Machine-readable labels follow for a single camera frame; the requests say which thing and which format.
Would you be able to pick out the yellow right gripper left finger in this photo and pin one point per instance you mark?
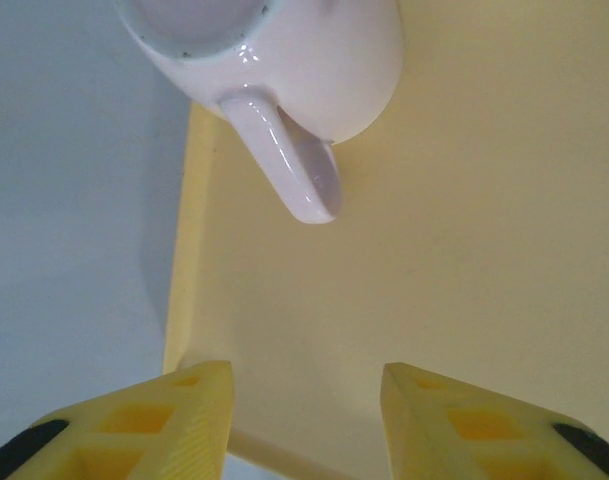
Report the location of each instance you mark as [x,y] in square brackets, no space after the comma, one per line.
[134,435]

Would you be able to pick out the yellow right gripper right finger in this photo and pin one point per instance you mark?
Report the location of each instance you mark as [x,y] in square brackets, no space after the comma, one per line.
[484,440]

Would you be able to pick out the tall light pink mug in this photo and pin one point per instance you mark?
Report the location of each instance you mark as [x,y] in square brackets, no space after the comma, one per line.
[309,65]

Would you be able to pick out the yellow tray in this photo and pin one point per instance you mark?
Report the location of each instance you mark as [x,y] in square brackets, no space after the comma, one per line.
[459,250]

